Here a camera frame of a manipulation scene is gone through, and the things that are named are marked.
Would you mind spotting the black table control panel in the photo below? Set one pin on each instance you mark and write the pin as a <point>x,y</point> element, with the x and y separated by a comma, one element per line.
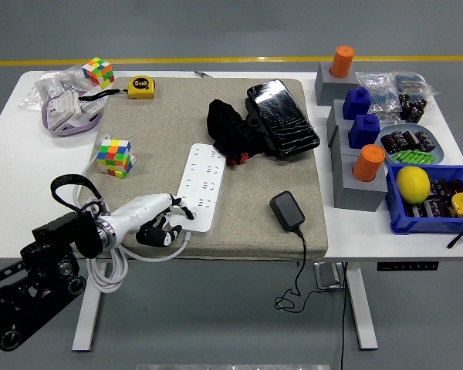
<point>407,266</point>

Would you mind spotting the white table leg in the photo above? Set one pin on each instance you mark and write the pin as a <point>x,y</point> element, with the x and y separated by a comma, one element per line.
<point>362,308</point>
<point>88,323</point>

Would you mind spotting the clear bag of blue parts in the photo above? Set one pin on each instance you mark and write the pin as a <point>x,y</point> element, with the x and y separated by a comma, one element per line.
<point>376,90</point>

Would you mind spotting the purple tray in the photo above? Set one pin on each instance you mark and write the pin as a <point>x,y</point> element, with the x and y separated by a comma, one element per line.
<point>67,132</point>

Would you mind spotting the pile of dark capacitors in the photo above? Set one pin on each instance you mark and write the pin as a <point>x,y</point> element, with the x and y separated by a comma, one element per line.
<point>413,108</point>

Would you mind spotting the rubik's cube on white stand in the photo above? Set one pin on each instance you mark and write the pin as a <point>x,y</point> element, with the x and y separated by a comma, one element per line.
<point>113,158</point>

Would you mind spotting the grey-brown mat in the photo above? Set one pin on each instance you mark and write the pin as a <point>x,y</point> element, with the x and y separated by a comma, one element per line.
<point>169,115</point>

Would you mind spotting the black phone holder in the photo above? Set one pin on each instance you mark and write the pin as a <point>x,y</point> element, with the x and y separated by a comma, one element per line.
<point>255,116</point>

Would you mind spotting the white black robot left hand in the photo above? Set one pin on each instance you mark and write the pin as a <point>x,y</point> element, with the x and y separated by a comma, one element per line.
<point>139,210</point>

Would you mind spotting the white power strip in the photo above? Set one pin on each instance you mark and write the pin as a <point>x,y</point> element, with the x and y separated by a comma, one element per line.
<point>204,181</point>

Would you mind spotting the black smartphone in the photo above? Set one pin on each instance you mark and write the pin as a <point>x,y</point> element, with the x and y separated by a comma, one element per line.
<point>282,115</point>

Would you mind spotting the dark capacitor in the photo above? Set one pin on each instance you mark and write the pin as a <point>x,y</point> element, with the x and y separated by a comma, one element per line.
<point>389,142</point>
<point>425,140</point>
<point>412,138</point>
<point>399,138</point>

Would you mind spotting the green batteries row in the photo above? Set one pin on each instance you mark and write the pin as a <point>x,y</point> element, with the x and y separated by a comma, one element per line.
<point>413,157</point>

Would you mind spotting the grey block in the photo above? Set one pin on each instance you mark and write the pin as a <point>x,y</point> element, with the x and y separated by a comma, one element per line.
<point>335,123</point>
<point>326,90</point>
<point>357,194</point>
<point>341,146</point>

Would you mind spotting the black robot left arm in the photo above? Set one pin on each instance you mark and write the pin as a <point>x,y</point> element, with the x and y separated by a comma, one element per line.
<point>31,270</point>

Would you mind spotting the clear bags of white parts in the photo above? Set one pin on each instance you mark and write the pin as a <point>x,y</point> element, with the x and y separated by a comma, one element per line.
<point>58,83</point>

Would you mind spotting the yellow lemon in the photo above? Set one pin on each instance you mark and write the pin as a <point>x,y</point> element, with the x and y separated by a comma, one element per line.
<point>413,185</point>

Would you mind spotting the dark capacitors heap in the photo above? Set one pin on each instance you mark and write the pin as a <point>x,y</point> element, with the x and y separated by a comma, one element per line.
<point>436,206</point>

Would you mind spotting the yellow tape measure round label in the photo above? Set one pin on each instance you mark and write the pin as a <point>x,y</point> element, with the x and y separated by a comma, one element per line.
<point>140,88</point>

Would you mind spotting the orange cylinder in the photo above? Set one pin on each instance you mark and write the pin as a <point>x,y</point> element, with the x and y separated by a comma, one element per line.
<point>341,61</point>
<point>367,163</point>

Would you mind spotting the black cloth with red trim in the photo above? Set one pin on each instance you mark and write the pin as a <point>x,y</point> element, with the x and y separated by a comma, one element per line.
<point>227,123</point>

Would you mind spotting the white plastic socket block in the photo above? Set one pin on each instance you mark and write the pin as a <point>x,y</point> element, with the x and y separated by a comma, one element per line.
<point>61,108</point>

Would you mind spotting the light blue plate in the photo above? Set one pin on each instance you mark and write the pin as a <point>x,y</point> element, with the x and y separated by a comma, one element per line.
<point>438,152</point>

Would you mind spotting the rubik's cube white faced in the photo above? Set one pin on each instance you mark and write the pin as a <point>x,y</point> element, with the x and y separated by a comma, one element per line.
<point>98,71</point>

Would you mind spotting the silver metal bracket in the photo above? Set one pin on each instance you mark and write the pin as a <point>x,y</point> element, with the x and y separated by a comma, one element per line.
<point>326,275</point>

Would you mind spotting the blue plastic bin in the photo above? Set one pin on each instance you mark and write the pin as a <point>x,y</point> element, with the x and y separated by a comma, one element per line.
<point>416,225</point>

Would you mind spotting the clear bag of blue rings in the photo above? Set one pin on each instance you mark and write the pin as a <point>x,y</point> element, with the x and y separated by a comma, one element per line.
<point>411,81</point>

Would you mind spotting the blue peg block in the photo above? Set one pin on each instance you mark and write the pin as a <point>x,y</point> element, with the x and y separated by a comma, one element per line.
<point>364,131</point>
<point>355,104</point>

